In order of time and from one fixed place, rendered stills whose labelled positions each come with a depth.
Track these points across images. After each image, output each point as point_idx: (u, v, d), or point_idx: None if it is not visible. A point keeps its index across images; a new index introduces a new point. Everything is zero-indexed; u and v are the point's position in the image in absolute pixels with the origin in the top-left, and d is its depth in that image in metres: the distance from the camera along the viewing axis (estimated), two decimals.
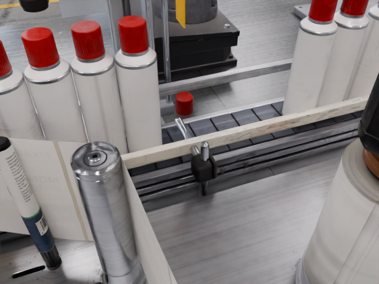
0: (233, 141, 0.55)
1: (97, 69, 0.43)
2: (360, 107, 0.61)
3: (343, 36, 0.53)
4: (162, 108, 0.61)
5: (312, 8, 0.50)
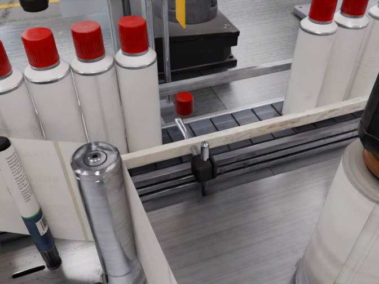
0: (233, 141, 0.55)
1: (97, 69, 0.43)
2: (360, 107, 0.61)
3: (343, 36, 0.53)
4: (162, 108, 0.61)
5: (312, 8, 0.50)
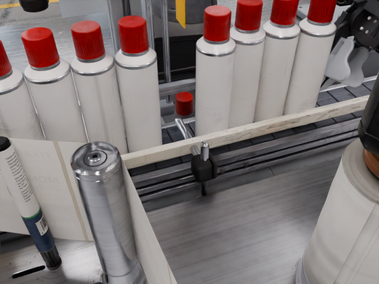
0: (233, 141, 0.55)
1: (97, 69, 0.43)
2: (360, 107, 0.61)
3: (243, 53, 0.49)
4: (162, 108, 0.61)
5: (205, 28, 0.46)
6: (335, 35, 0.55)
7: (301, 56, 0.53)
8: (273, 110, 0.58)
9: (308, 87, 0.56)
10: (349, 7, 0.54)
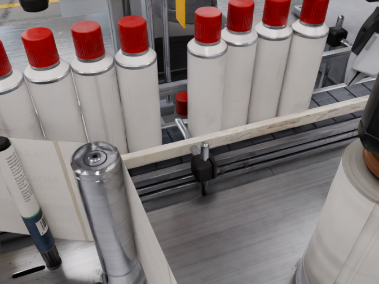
0: (233, 141, 0.55)
1: (97, 69, 0.43)
2: (360, 107, 0.61)
3: (235, 54, 0.49)
4: (162, 108, 0.61)
5: (196, 30, 0.45)
6: (369, 30, 0.56)
7: (293, 57, 0.53)
8: (267, 111, 0.57)
9: (300, 88, 0.55)
10: None
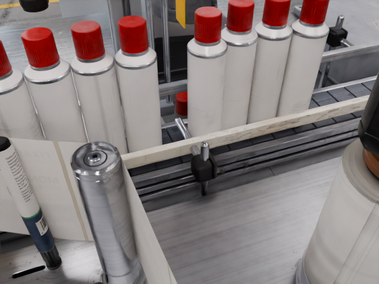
0: (233, 141, 0.55)
1: (97, 69, 0.43)
2: (360, 107, 0.61)
3: (235, 54, 0.49)
4: (162, 108, 0.61)
5: (196, 30, 0.45)
6: None
7: (293, 57, 0.53)
8: (267, 111, 0.57)
9: (300, 88, 0.55)
10: None
